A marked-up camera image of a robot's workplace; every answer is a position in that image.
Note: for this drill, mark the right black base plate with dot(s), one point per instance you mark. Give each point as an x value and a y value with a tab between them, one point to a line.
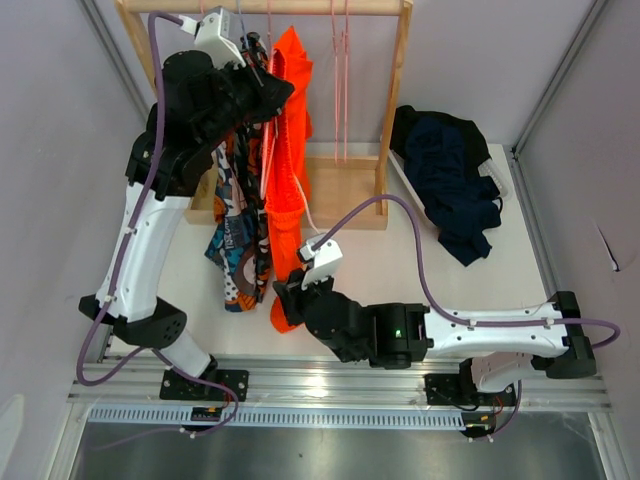
447	389

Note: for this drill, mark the orange grey camouflage shorts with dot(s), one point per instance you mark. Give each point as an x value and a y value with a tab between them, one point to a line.
254	268

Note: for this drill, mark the aluminium mounting rail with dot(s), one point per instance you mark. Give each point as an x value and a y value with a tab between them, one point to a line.
324	383

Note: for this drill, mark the blue wire hanger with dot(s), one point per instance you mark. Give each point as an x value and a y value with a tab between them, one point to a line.
241	17

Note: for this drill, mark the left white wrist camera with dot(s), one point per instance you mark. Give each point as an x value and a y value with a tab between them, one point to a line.
213	36

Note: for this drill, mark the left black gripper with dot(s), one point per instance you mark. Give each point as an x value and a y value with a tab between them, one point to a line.
268	90

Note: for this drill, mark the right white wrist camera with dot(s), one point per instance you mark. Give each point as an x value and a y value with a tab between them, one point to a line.
321	264

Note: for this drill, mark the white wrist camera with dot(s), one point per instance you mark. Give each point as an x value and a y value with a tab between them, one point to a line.
213	36
321	264

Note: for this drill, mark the black shorts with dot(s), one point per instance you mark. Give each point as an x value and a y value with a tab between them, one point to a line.
476	149

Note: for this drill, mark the white plastic basket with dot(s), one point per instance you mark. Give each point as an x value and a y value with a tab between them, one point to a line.
488	169

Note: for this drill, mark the navy blue shorts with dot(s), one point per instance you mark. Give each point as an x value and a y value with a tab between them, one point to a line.
461	207

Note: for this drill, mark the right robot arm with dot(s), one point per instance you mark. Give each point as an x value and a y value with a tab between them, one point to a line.
497	348

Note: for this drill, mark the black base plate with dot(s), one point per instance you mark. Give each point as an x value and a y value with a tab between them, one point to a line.
175	387
447	389

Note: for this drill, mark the slotted cable duct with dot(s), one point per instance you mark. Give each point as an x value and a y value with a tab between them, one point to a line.
414	419

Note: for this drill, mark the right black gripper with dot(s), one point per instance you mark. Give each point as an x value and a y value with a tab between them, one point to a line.
292	295

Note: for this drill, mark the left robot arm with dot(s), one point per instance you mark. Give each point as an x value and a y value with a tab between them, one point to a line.
164	169

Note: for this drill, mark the wooden clothes rack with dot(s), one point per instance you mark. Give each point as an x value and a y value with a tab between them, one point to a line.
336	189

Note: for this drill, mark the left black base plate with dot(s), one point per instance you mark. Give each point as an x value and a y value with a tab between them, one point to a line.
175	387

